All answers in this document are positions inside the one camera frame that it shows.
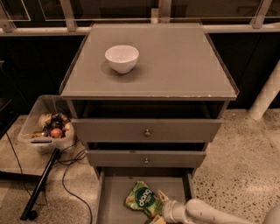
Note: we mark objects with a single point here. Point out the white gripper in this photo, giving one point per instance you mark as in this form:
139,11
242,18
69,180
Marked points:
170,210

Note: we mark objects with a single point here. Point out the green rice chip bag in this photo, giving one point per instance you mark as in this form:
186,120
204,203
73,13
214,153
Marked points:
142,198

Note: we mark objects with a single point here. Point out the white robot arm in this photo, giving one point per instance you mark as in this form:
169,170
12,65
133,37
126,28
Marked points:
193,211

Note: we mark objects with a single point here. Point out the grey bottom drawer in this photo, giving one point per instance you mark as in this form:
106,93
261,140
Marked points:
116,184

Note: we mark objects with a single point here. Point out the grey drawer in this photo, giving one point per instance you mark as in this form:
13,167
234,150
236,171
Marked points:
146,130
116,184
145,158

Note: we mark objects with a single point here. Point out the grey middle drawer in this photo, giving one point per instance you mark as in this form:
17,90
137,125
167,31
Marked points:
145,158

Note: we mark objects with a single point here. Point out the grey drawer cabinet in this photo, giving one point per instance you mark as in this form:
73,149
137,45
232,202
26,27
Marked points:
178,75

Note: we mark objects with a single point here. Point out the grey top drawer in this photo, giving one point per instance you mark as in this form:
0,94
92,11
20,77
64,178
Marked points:
146,130

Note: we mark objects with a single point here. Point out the red apple in bin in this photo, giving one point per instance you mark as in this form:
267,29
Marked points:
56,133

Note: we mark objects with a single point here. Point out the black floor stand bar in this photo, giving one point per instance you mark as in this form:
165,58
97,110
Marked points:
29,213

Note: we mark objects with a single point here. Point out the clear plastic storage bin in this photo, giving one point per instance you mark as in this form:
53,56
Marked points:
48,112

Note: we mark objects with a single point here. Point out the white ceramic bowl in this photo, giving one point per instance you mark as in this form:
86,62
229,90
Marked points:
122,58

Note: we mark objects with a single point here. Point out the white diagonal post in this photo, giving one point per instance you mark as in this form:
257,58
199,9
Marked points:
268,93

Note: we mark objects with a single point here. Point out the white railing frame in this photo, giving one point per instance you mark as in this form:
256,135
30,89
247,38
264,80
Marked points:
74,17

